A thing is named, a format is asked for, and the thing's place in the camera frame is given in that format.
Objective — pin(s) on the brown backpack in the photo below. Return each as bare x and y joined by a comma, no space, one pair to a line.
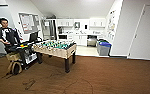
15,68

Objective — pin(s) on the large printed wall poster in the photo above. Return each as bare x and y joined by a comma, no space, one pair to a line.
111,25

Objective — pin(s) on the person in black shirt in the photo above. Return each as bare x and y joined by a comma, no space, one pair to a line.
6,35

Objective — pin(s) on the blue lid recycling bin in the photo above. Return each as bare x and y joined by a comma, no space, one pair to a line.
104,49

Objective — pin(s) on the stainless steel refrigerator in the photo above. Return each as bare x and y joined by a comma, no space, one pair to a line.
49,29

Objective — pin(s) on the green foosball table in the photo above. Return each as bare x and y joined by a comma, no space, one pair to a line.
54,49

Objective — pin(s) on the brown cardboard box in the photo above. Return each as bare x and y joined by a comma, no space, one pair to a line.
12,56

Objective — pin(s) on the white door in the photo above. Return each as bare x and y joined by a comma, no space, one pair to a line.
146,33

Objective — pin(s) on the grey wall notice board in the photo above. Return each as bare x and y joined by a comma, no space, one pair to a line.
29,21

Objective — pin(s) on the black cart monitor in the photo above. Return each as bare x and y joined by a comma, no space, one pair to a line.
33,36

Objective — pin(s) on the green lid waste bin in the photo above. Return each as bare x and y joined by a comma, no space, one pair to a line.
99,41

